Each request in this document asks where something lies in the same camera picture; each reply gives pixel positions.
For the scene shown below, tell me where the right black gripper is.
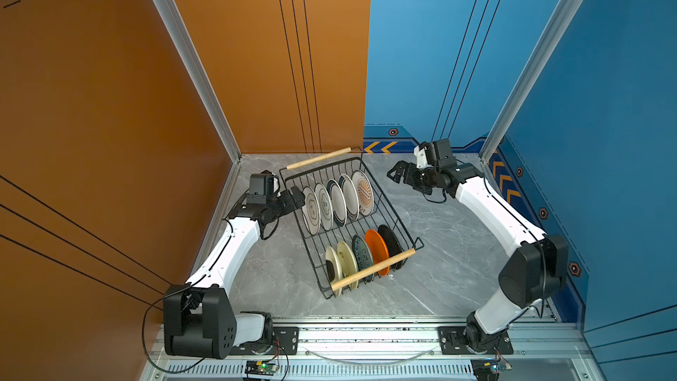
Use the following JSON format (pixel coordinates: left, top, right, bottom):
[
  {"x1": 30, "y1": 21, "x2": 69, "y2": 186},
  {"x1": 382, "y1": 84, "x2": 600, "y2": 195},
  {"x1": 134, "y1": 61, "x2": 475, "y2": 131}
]
[{"x1": 387, "y1": 161, "x2": 440, "y2": 195}]

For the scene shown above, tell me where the black wire dish rack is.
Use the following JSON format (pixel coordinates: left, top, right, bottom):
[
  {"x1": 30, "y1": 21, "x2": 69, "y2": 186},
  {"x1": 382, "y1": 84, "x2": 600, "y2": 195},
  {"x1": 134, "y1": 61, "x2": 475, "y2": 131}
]
[{"x1": 280, "y1": 151, "x2": 424, "y2": 299}]

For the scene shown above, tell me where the cream plate black floral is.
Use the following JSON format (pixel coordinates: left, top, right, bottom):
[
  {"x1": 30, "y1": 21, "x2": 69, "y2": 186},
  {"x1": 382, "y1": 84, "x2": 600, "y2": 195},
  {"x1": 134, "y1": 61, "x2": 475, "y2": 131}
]
[{"x1": 325, "y1": 246, "x2": 343, "y2": 284}]

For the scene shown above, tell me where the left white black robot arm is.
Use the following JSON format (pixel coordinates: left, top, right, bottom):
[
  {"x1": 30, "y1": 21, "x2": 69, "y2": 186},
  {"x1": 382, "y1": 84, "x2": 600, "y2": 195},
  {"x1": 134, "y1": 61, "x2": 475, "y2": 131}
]
[{"x1": 162, "y1": 187, "x2": 305, "y2": 359}]

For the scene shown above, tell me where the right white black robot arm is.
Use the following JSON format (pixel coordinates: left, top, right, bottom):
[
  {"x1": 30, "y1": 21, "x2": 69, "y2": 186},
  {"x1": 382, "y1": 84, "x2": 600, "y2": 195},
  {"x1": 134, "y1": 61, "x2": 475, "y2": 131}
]
[{"x1": 387, "y1": 161, "x2": 569, "y2": 354}]

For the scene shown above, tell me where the white plate green rim front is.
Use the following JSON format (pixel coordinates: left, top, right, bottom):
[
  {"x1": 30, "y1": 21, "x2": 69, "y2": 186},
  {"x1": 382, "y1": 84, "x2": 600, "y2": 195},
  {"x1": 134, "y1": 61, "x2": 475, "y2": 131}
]
[{"x1": 301, "y1": 186, "x2": 321, "y2": 236}]

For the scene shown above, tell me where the white plate green rim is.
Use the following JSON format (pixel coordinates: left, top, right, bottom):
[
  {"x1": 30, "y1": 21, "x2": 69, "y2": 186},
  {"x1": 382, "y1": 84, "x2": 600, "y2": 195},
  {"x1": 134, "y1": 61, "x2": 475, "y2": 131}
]
[
  {"x1": 301, "y1": 186, "x2": 321, "y2": 236},
  {"x1": 315, "y1": 183, "x2": 333, "y2": 231}
]

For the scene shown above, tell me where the white plate orange sunburst pattern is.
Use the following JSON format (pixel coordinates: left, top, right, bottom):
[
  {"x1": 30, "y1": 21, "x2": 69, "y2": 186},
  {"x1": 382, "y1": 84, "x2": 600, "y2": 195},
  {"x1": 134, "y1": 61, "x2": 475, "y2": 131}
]
[{"x1": 352, "y1": 170, "x2": 375, "y2": 216}]

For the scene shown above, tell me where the green circuit board left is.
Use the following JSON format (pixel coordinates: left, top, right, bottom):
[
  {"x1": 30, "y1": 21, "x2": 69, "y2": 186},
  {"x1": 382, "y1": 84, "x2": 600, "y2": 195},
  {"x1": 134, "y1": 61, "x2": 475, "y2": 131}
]
[{"x1": 244, "y1": 360, "x2": 280, "y2": 379}]

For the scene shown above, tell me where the circuit board right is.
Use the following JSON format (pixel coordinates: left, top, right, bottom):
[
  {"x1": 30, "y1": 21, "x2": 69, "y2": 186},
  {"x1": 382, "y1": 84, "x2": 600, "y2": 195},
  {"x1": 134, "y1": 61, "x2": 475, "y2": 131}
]
[{"x1": 471, "y1": 360, "x2": 513, "y2": 381}]

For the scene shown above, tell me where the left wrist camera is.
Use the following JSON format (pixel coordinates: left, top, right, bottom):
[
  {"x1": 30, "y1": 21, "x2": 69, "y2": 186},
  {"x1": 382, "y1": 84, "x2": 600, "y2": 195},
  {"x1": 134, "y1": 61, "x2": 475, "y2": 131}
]
[{"x1": 247, "y1": 170, "x2": 279, "y2": 206}]

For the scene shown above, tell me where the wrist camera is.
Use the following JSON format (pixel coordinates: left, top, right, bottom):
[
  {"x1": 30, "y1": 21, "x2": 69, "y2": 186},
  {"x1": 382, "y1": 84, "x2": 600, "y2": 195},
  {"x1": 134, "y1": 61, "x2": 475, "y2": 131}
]
[
  {"x1": 414, "y1": 139, "x2": 457, "y2": 170},
  {"x1": 247, "y1": 170, "x2": 279, "y2": 206}
]

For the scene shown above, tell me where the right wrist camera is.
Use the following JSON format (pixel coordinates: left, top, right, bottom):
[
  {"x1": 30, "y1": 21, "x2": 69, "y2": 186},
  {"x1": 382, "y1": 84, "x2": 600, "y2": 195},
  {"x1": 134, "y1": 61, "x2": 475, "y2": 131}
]
[{"x1": 414, "y1": 139, "x2": 457, "y2": 170}]

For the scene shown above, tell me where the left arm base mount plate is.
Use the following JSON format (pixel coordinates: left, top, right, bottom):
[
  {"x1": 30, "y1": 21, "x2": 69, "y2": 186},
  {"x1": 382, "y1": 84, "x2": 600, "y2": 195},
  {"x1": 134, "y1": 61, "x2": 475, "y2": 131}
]
[{"x1": 230, "y1": 326, "x2": 300, "y2": 357}]

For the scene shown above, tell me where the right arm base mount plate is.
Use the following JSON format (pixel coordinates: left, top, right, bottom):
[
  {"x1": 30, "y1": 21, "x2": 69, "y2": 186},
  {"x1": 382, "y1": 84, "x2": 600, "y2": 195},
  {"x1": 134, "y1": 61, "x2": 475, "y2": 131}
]
[{"x1": 437, "y1": 326, "x2": 514, "y2": 356}]

